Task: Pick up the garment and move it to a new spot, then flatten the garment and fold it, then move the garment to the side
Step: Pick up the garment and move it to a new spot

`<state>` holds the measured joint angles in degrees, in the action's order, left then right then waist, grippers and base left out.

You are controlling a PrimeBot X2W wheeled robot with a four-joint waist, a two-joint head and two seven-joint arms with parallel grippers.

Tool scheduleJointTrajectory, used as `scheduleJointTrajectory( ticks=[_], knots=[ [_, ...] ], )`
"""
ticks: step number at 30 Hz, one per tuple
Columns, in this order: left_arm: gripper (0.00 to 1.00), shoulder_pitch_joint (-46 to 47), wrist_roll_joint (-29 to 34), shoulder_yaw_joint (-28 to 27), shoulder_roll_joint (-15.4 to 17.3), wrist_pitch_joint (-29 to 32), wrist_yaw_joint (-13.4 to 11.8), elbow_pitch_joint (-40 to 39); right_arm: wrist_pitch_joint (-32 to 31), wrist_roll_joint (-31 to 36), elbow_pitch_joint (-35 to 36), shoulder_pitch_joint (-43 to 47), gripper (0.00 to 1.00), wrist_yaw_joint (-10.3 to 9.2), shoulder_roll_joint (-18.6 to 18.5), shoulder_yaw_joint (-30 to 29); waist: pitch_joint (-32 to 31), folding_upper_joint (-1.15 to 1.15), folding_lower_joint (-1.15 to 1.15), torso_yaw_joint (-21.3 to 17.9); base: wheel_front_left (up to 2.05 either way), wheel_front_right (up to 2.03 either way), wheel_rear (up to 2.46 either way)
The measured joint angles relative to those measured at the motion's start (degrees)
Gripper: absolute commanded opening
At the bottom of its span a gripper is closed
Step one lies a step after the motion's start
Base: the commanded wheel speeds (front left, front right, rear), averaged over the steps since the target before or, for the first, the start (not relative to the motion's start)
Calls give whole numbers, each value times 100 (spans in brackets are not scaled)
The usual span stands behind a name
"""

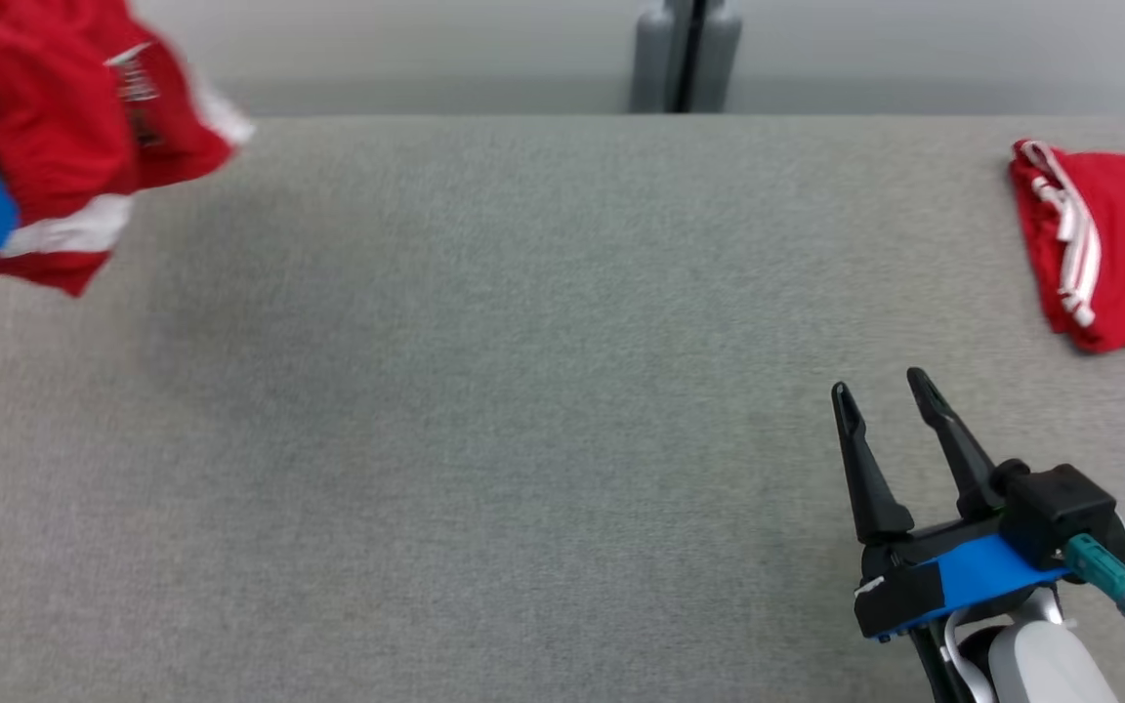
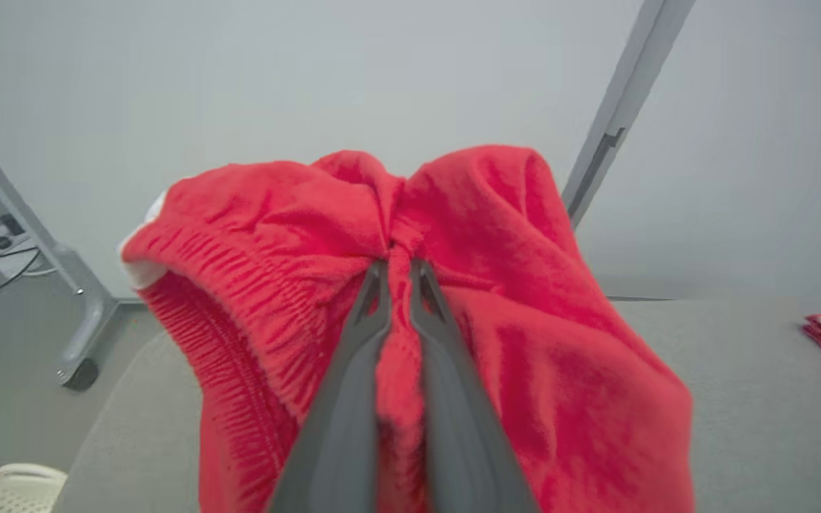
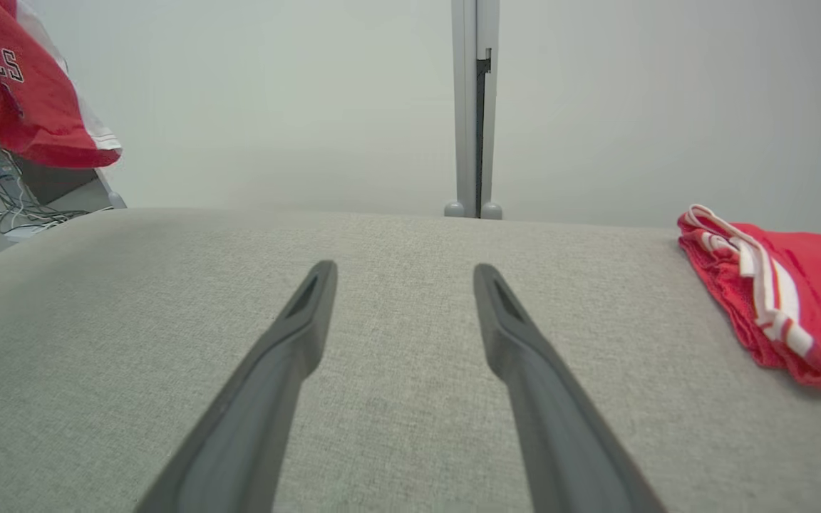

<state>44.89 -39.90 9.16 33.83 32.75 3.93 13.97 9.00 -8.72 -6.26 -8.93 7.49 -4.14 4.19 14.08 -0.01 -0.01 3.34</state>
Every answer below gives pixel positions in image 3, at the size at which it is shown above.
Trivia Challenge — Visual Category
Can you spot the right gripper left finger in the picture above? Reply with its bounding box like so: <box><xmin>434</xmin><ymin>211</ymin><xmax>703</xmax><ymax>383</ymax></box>
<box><xmin>133</xmin><ymin>259</ymin><xmax>339</xmax><ymax>513</ymax></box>

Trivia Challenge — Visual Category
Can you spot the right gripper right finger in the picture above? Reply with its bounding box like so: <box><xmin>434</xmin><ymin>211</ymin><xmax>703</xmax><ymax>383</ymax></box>
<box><xmin>473</xmin><ymin>262</ymin><xmax>668</xmax><ymax>513</ymax></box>

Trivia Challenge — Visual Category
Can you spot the red mesh garment striped trim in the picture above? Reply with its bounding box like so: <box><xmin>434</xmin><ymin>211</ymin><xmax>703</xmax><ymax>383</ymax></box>
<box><xmin>677</xmin><ymin>204</ymin><xmax>821</xmax><ymax>393</ymax></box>

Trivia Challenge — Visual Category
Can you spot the white table leg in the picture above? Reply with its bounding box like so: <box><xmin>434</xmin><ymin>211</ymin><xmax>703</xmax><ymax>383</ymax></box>
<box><xmin>94</xmin><ymin>167</ymin><xmax>128</xmax><ymax>210</ymax></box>

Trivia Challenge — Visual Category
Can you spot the red jersey with black lettering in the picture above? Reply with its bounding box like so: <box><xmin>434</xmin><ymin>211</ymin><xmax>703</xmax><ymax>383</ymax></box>
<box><xmin>0</xmin><ymin>0</ymin><xmax>123</xmax><ymax>170</ymax></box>

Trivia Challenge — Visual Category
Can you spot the aluminium profile post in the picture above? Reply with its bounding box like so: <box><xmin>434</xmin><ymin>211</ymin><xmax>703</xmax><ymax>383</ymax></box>
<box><xmin>443</xmin><ymin>0</ymin><xmax>504</xmax><ymax>220</ymax></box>

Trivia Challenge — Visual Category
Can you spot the black cable bundle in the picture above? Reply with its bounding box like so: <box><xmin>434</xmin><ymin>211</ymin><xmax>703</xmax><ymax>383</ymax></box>
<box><xmin>0</xmin><ymin>120</ymin><xmax>92</xmax><ymax>236</ymax></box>

